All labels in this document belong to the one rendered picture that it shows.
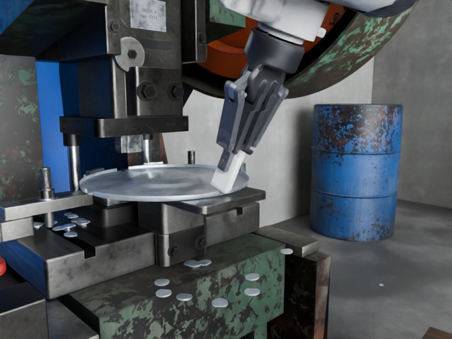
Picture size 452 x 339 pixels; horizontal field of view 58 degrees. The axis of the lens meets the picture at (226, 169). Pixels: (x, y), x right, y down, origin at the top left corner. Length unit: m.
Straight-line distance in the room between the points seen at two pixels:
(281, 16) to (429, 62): 3.48
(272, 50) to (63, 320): 0.43
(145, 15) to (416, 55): 3.42
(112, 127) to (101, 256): 0.21
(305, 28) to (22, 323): 0.46
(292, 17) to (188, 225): 0.38
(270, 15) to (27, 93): 0.56
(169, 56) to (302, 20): 0.32
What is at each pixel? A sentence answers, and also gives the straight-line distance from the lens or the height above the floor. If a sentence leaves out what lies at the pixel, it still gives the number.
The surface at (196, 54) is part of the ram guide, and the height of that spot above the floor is 1.00.
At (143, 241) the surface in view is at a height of 0.69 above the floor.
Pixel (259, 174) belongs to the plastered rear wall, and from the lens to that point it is 2.88.
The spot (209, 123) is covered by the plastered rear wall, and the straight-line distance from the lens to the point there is 2.50.
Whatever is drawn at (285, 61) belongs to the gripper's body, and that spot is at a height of 0.97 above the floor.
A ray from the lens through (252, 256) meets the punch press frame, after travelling 0.75.
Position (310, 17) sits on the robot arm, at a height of 1.02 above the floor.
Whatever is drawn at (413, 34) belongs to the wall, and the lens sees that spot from 4.05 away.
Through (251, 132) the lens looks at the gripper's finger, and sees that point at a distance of 0.59.
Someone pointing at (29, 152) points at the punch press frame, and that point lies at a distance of 0.93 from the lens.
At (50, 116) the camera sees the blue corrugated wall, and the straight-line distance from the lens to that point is 1.96.
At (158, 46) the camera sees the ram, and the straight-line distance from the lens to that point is 0.76.
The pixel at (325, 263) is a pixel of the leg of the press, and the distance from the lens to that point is 0.84.
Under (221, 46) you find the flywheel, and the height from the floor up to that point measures 1.06.
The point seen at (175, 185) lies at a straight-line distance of 0.67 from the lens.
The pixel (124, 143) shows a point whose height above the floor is 0.84.
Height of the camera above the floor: 0.93
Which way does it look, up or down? 10 degrees down
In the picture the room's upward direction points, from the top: straight up
